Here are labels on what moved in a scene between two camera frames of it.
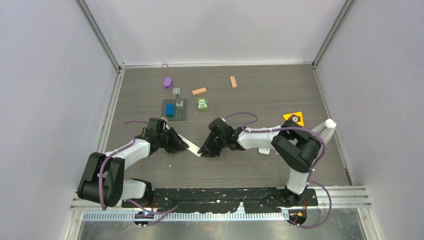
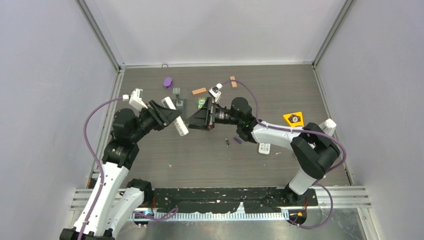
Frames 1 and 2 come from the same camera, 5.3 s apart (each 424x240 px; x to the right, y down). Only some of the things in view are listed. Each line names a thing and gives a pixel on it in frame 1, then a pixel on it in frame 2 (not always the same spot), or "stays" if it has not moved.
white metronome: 326,129 stays
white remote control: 264,151 stays
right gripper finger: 211,147 → 202,119
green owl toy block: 202,104 stays
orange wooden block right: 233,82 stays
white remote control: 192,148 → 179,123
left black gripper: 177,144 → 162,116
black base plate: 265,200 stays
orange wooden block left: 200,90 stays
